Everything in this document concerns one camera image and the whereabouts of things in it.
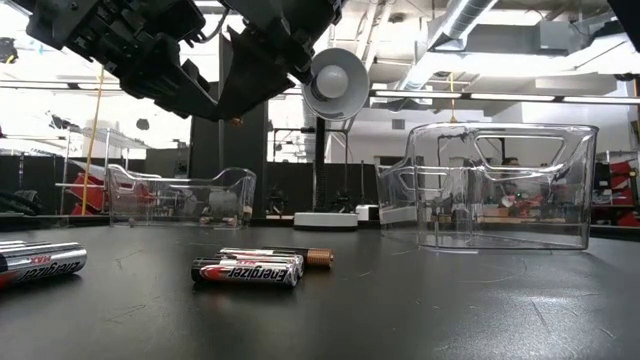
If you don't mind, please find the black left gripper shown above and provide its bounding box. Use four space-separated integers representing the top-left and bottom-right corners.
24 0 222 122

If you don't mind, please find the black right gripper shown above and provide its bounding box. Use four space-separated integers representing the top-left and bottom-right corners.
217 0 347 122

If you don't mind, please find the low clear plastic bin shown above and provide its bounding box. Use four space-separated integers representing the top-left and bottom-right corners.
106 163 258 230

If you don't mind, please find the tall clear plastic bin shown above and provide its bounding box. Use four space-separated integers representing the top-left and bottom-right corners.
375 122 600 253

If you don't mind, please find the white desk lamp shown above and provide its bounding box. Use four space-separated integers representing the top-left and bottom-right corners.
293 47 372 232

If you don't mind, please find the black partition panel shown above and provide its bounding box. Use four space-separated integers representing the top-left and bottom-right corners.
188 34 270 219

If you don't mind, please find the white metal rack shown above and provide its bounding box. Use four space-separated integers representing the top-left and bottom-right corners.
54 127 151 217

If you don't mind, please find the red crate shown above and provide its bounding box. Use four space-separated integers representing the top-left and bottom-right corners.
69 159 151 217

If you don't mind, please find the long ceiling light strip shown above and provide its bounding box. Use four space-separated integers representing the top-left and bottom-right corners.
372 89 640 105

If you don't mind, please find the black table mat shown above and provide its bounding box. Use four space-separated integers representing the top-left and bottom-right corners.
0 225 640 360

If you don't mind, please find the red storage rack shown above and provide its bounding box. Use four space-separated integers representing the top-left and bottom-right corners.
592 158 640 229

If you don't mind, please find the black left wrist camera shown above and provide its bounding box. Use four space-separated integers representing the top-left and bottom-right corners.
164 0 207 44

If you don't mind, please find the black corrugated cable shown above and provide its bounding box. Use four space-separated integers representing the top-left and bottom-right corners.
0 188 42 217

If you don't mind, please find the silver ventilation duct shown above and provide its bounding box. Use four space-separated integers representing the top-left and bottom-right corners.
397 0 501 92

